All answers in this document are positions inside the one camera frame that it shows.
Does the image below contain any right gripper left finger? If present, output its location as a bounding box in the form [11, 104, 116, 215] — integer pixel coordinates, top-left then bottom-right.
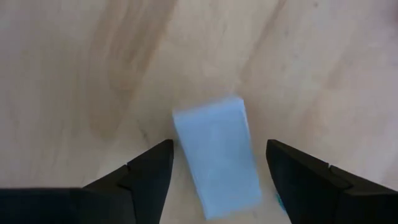
[0, 139, 174, 224]

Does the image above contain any white rectangular box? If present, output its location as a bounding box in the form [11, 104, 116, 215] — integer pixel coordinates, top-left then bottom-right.
[172, 95, 264, 221]

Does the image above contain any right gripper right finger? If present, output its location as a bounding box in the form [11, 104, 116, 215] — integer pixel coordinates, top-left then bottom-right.
[266, 139, 398, 224]

